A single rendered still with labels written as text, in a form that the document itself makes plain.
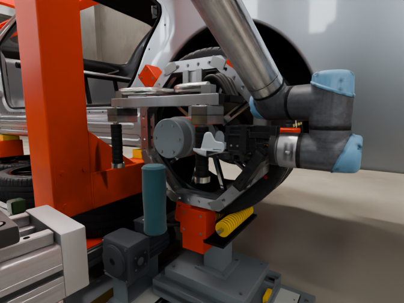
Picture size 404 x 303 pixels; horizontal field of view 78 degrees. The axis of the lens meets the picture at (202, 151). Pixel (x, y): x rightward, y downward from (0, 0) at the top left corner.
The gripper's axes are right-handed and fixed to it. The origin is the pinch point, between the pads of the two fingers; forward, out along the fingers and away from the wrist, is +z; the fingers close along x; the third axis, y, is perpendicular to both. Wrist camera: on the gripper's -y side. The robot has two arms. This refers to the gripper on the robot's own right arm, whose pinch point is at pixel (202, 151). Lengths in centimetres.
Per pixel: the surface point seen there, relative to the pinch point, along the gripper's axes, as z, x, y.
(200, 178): -0.8, 2.1, -6.8
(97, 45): 892, -609, 285
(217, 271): 14, -35, -59
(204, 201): 11.9, -20.5, -22.1
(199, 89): 1.9, -1.9, 16.3
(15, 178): 158, -15, -33
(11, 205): 53, 25, -18
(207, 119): -2.4, 1.4, 8.3
